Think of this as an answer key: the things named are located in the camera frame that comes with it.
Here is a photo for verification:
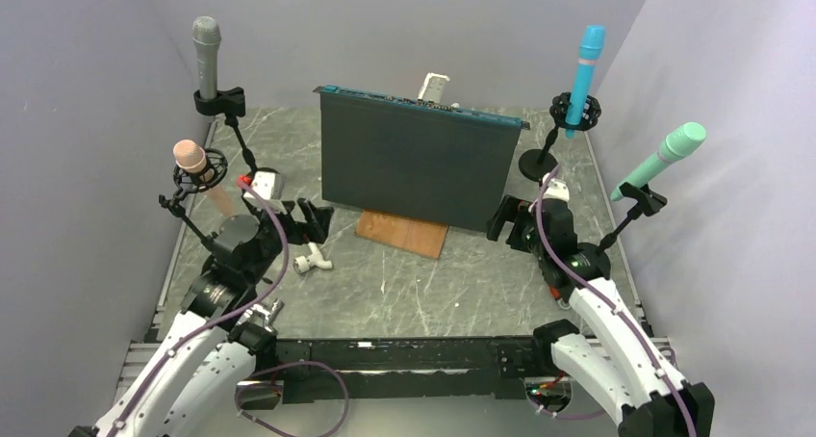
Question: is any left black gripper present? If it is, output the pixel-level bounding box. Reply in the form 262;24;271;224
244;196;332;284

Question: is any black tripod shock-mount stand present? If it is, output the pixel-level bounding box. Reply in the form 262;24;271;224
159;148;228;253

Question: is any pink microphone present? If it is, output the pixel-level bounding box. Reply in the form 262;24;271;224
172;140;235;218

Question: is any grey microphone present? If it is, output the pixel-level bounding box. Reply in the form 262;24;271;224
192;15;221;100

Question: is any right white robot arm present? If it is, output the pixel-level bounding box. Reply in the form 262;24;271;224
487;191;715;436

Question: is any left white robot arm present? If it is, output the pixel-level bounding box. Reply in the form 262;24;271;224
70;198;334;436

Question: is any black clip stand right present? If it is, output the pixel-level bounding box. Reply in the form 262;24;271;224
566;182;668;281

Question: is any blue microphone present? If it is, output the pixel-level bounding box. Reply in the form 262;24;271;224
565;25;606;125

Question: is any black round-base clip stand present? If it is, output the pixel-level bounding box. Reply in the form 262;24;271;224
193;87;279;177

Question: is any mint green microphone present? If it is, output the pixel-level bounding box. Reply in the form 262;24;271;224
610;122;707;201

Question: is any white plastic faucet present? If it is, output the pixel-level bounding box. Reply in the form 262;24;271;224
293;242;334;274

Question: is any wooden board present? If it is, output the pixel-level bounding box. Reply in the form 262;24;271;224
355;210;448;260

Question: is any dark grey upright panel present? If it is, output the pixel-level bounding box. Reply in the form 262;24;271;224
315;85;530;232

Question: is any chrome metal faucet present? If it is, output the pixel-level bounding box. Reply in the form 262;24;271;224
238;298;285;334

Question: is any white object behind panel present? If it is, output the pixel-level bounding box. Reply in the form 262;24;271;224
418;72;450;103

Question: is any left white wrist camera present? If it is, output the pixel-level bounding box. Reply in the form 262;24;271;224
237;168;284;201

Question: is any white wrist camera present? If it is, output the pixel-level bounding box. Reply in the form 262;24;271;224
542;178;570;202
237;168;284;201

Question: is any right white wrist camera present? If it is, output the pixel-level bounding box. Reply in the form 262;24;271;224
542;178;570;202

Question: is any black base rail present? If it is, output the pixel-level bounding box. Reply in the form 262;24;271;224
268;336;558;404

